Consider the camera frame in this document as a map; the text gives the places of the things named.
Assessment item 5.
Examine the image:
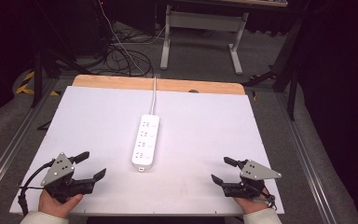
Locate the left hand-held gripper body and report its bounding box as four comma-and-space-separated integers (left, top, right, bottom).
40, 151, 96, 204

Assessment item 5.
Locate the white board mat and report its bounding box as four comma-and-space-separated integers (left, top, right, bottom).
9, 85, 285, 217

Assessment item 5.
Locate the person's left hand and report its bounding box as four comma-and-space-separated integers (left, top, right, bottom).
37, 189, 84, 219

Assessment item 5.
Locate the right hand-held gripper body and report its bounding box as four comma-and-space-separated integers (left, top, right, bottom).
222, 159, 282, 199

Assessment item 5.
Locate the black metal stand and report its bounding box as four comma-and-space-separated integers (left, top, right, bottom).
31, 0, 91, 109
241, 17, 304, 121

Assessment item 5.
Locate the thin white floor cable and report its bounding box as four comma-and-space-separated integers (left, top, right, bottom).
98, 0, 166, 77

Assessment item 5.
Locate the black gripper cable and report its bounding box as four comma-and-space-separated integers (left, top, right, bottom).
17, 158, 56, 217
260, 186, 278, 211

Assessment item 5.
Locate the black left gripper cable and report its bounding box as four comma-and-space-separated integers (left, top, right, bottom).
17, 158, 56, 217

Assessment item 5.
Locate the white power strip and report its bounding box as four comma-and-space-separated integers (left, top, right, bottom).
131, 114, 161, 173

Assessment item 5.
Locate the white metal desk frame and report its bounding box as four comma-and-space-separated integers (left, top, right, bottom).
159, 4, 250, 76

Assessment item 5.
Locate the white power strip cable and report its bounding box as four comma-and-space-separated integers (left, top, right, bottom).
149, 77, 158, 117

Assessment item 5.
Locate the person's right hand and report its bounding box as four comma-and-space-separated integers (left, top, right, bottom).
233, 193, 273, 216

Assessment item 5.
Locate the yellow black floor tape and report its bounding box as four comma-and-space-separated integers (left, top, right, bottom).
14, 70, 61, 97

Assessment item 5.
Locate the black floor cable bundle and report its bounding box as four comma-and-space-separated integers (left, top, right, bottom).
104, 21, 155, 77

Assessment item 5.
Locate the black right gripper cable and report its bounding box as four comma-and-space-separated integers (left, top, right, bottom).
260, 186, 278, 211

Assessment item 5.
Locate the aluminium floor rail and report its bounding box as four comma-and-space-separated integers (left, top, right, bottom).
274, 91, 340, 224
0, 77, 60, 200

